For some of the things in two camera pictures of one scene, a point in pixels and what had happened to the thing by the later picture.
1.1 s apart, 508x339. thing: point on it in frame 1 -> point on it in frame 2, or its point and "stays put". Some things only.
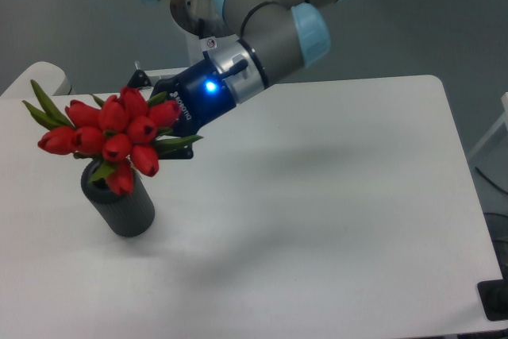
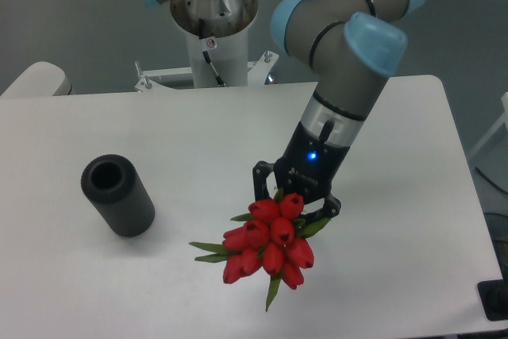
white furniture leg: [504, 119] stays put
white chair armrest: [48, 74] stays put
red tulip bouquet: [122, 133] -> [271, 238]
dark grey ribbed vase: [130, 214] stays put
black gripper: [202, 94] -> [309, 163]
